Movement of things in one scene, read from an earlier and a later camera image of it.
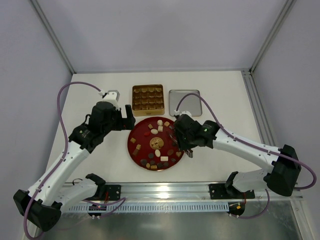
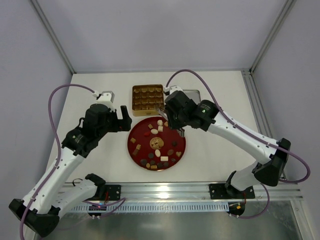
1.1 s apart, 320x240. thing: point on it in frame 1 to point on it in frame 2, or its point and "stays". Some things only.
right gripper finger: x=190 y=154 to x=181 y=132
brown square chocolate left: x=133 y=140 stays
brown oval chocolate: x=170 y=152 stays
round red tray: x=151 y=147 stays
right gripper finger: x=175 y=140 to x=162 y=112
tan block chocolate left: x=135 y=152 stays
